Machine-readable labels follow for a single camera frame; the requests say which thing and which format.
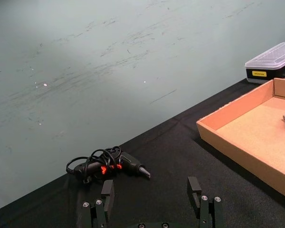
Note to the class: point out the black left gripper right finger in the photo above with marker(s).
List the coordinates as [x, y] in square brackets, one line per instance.
[199, 202]

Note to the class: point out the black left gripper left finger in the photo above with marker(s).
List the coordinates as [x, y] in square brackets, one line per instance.
[107, 198]

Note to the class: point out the black table cloth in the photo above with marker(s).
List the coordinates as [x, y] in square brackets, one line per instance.
[161, 180]

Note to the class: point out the shallow brown cardboard tray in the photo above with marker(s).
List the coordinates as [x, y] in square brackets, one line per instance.
[251, 133]

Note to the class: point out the clear plastic case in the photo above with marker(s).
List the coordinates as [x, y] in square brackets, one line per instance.
[270, 63]

